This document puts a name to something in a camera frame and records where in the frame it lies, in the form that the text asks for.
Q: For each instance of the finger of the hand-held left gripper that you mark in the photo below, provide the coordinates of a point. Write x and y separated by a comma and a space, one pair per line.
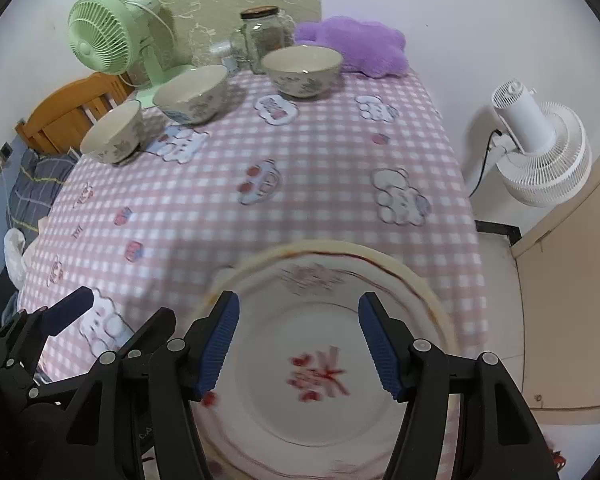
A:
72, 307
152, 325

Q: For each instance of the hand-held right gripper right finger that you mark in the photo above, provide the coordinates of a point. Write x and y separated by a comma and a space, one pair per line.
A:
380, 350

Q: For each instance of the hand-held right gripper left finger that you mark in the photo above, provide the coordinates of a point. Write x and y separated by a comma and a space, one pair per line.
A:
220, 345

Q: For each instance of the round yellow floral plate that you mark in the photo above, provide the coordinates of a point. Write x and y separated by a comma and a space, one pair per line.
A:
432, 305

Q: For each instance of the small red floral plate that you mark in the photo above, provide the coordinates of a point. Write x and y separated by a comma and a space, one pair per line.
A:
305, 360

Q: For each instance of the floral ceramic bowl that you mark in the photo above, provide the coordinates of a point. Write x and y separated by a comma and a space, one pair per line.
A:
112, 132
302, 70

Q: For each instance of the ceramic bowl with blue flowers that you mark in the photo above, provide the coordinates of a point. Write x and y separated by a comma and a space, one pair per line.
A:
192, 92

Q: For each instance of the white plastic bag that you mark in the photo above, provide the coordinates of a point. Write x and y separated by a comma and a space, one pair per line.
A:
15, 255

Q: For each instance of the grey plaid blanket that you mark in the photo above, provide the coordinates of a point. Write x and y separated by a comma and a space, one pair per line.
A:
35, 185

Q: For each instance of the wooden bed headboard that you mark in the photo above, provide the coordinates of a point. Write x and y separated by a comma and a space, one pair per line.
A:
65, 115

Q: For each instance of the pink checkered tablecloth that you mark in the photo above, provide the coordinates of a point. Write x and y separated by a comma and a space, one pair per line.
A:
305, 170

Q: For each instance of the beige wardrobe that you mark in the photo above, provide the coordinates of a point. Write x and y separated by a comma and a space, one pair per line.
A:
570, 285

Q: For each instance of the red and white bag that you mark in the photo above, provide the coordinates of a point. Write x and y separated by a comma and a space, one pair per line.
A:
557, 460

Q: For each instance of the white standing fan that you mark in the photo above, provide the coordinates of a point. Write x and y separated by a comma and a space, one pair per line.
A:
535, 150

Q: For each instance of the green desk fan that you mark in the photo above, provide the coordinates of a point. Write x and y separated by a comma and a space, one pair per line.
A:
95, 45

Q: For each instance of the small clear plastic container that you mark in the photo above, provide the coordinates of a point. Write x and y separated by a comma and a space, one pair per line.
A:
222, 50

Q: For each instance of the purple plush pillow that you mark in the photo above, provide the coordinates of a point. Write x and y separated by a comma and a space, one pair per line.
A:
355, 45

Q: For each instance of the glass jar with dark lid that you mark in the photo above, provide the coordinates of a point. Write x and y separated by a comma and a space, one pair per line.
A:
267, 35

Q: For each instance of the wall socket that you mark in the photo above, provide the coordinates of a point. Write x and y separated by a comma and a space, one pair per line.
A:
1, 155

